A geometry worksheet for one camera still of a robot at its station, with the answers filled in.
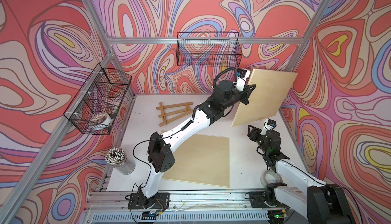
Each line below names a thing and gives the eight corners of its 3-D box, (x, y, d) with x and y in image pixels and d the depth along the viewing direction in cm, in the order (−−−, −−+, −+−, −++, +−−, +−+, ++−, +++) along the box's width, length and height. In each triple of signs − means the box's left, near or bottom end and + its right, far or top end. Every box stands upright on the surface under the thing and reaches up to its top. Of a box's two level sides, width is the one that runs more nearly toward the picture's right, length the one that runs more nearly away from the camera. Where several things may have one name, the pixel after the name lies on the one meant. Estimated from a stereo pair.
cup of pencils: (119, 175, 83) (102, 162, 69) (123, 161, 88) (108, 147, 74) (133, 175, 83) (119, 162, 69) (136, 161, 88) (124, 147, 74)
